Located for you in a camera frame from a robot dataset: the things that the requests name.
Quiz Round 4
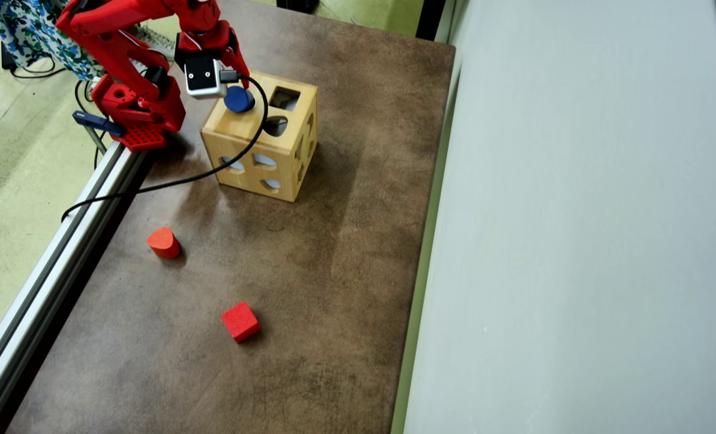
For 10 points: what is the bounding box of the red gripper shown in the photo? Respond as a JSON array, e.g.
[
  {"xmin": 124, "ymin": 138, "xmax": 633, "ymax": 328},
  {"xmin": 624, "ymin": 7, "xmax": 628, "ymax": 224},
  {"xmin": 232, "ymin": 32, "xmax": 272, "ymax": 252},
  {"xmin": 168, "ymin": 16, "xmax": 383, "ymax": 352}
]
[{"xmin": 174, "ymin": 23, "xmax": 252, "ymax": 90}]

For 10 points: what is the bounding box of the blue cylinder block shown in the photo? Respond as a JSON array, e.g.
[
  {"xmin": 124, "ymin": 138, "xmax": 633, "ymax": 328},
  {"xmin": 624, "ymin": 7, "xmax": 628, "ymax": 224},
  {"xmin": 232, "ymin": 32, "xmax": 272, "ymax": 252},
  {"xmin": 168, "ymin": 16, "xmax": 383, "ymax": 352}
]
[{"xmin": 223, "ymin": 86, "xmax": 256, "ymax": 114}]

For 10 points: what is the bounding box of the wooden shape sorter box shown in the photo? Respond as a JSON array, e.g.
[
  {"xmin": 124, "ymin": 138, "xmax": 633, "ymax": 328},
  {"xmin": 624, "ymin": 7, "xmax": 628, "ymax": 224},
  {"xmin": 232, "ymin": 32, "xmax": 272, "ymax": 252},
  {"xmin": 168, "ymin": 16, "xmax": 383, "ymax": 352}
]
[{"xmin": 200, "ymin": 68, "xmax": 319, "ymax": 203}]

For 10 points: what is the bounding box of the blue clamp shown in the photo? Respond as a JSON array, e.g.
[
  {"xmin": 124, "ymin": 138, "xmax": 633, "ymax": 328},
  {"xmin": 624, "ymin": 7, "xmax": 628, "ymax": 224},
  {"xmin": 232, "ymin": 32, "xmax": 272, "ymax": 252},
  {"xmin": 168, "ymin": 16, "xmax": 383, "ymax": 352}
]
[{"xmin": 72, "ymin": 110, "xmax": 125, "ymax": 138}]

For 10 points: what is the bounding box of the red rounded triangle block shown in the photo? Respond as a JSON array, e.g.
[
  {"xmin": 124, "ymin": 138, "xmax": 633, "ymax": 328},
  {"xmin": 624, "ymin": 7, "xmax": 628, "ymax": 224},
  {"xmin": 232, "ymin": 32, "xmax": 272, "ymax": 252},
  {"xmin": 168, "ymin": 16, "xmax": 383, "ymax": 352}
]
[{"xmin": 147, "ymin": 227, "xmax": 182, "ymax": 260}]

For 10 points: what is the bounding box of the floral patterned cloth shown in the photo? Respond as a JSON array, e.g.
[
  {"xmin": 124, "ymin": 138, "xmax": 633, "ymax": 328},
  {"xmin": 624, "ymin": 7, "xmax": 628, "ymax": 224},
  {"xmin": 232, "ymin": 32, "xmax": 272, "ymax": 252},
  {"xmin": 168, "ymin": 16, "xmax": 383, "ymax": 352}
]
[{"xmin": 0, "ymin": 0, "xmax": 178, "ymax": 81}]

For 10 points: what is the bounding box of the red cube block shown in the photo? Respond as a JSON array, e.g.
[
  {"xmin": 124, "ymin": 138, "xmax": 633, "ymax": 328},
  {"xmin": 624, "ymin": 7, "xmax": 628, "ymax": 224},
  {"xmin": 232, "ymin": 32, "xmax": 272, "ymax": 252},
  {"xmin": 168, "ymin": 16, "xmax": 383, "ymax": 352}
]
[{"xmin": 221, "ymin": 301, "xmax": 261, "ymax": 344}]

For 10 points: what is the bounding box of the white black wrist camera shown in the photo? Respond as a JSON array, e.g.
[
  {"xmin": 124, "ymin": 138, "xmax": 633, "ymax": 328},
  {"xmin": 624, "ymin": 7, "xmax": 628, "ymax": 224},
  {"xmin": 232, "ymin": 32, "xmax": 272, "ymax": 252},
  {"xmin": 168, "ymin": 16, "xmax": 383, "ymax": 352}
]
[{"xmin": 184, "ymin": 57, "xmax": 227, "ymax": 99}]

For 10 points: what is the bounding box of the black camera cable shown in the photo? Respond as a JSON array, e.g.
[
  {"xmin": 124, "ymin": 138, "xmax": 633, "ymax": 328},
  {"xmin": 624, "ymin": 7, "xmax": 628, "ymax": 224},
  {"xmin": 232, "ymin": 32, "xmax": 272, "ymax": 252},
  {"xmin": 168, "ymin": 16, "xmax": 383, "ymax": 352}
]
[{"xmin": 61, "ymin": 69, "xmax": 269, "ymax": 222}]

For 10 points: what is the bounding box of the black floor cable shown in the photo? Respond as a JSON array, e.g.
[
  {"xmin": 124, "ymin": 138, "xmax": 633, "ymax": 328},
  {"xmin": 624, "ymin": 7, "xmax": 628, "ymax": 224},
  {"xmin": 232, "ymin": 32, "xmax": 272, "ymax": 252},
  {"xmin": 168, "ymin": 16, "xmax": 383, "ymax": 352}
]
[{"xmin": 8, "ymin": 57, "xmax": 113, "ymax": 169}]

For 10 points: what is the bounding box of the black vertical post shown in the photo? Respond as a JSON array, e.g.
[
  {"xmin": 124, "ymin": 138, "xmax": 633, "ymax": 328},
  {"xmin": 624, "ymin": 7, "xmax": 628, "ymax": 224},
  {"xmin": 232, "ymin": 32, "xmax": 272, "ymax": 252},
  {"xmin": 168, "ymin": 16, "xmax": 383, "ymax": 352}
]
[{"xmin": 416, "ymin": 0, "xmax": 455, "ymax": 43}]

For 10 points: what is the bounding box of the aluminium profile rail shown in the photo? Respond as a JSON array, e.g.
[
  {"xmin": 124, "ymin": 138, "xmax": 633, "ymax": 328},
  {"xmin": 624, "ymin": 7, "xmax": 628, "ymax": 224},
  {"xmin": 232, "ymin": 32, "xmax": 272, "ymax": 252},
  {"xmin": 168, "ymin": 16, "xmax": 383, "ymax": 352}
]
[{"xmin": 0, "ymin": 142, "xmax": 149, "ymax": 434}]

